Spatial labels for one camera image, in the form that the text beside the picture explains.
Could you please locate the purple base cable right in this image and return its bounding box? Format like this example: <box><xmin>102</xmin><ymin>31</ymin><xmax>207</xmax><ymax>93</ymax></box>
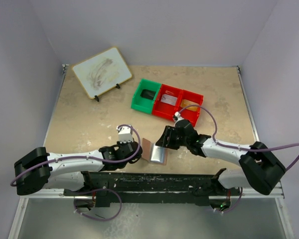
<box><xmin>213</xmin><ymin>186</ymin><xmax>243</xmax><ymax>215</ymax></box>

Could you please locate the aluminium corner rail right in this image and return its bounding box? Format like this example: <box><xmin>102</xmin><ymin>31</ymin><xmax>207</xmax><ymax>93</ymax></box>
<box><xmin>235</xmin><ymin>66</ymin><xmax>260</xmax><ymax>141</ymax></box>

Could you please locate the red bin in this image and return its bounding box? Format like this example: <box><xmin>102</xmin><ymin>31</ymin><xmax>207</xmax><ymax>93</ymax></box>
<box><xmin>176</xmin><ymin>90</ymin><xmax>204</xmax><ymax>126</ymax></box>
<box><xmin>152</xmin><ymin>84</ymin><xmax>182</xmax><ymax>120</ymax></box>

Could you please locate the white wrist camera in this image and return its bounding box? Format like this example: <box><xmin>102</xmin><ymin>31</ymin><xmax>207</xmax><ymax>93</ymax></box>
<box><xmin>117</xmin><ymin>125</ymin><xmax>134</xmax><ymax>143</ymax></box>
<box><xmin>173</xmin><ymin>112</ymin><xmax>181</xmax><ymax>122</ymax></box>

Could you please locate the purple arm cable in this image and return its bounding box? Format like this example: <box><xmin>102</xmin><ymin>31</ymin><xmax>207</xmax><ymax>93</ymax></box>
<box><xmin>10</xmin><ymin>123</ymin><xmax>143</xmax><ymax>187</ymax></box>
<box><xmin>175</xmin><ymin>104</ymin><xmax>299</xmax><ymax>172</ymax></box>

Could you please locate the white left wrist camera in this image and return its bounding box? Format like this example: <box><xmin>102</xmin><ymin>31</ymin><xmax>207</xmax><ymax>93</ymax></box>
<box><xmin>117</xmin><ymin>125</ymin><xmax>134</xmax><ymax>143</ymax></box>

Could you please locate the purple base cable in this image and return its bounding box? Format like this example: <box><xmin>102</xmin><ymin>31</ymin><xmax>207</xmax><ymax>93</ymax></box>
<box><xmin>73</xmin><ymin>187</ymin><xmax>123</xmax><ymax>221</ymax></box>
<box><xmin>213</xmin><ymin>186</ymin><xmax>243</xmax><ymax>215</ymax></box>

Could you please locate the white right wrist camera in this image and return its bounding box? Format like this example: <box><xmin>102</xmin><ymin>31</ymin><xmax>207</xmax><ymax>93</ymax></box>
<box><xmin>173</xmin><ymin>112</ymin><xmax>181</xmax><ymax>122</ymax></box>

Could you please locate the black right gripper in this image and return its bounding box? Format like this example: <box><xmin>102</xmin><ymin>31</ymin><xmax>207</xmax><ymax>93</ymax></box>
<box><xmin>155</xmin><ymin>125</ymin><xmax>189</xmax><ymax>150</ymax></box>

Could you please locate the brown leather card holder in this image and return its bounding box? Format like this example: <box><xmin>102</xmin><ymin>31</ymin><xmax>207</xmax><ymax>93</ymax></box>
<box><xmin>142</xmin><ymin>138</ymin><xmax>167</xmax><ymax>165</ymax></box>

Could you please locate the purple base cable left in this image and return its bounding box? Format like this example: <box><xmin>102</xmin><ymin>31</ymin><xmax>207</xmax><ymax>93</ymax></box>
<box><xmin>73</xmin><ymin>187</ymin><xmax>123</xmax><ymax>221</ymax></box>

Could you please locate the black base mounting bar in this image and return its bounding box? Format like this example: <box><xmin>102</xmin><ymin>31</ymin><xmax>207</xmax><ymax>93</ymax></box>
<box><xmin>64</xmin><ymin>172</ymin><xmax>240</xmax><ymax>207</ymax></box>

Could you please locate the white board wooden frame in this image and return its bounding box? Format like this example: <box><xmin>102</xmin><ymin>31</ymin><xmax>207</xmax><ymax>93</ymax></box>
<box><xmin>72</xmin><ymin>47</ymin><xmax>133</xmax><ymax>100</ymax></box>

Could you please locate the silver card in bin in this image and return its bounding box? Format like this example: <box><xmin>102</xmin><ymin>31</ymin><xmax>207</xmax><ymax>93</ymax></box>
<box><xmin>160</xmin><ymin>94</ymin><xmax>177</xmax><ymax>106</ymax></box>

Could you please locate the red bin right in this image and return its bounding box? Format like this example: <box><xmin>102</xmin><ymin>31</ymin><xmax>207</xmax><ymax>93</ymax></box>
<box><xmin>176</xmin><ymin>90</ymin><xmax>204</xmax><ymax>126</ymax></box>

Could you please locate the gold card in bin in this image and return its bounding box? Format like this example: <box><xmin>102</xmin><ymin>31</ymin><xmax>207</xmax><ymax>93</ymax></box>
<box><xmin>180</xmin><ymin>99</ymin><xmax>199</xmax><ymax>112</ymax></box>

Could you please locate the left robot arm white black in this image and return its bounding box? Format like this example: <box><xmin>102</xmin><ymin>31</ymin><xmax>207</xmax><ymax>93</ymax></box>
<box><xmin>10</xmin><ymin>141</ymin><xmax>143</xmax><ymax>196</ymax></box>

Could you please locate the green plastic bin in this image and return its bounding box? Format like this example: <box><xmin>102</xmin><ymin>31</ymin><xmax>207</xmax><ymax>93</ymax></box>
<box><xmin>131</xmin><ymin>79</ymin><xmax>161</xmax><ymax>114</ymax></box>

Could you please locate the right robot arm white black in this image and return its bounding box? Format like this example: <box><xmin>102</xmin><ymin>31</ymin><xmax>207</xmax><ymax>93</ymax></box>
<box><xmin>155</xmin><ymin>119</ymin><xmax>286</xmax><ymax>195</ymax></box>

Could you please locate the aluminium front frame rail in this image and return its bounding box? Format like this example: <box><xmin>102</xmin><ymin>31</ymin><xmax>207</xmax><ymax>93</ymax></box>
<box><xmin>19</xmin><ymin>176</ymin><xmax>286</xmax><ymax>199</ymax></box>

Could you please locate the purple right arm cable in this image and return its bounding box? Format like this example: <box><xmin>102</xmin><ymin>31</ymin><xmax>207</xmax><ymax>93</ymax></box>
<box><xmin>175</xmin><ymin>104</ymin><xmax>299</xmax><ymax>172</ymax></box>

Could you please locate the red bin middle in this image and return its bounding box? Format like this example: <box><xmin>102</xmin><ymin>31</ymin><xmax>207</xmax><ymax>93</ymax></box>
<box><xmin>152</xmin><ymin>84</ymin><xmax>182</xmax><ymax>120</ymax></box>

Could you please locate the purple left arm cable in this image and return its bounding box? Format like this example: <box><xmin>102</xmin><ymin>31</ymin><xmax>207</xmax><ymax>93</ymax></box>
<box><xmin>10</xmin><ymin>123</ymin><xmax>143</xmax><ymax>187</ymax></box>

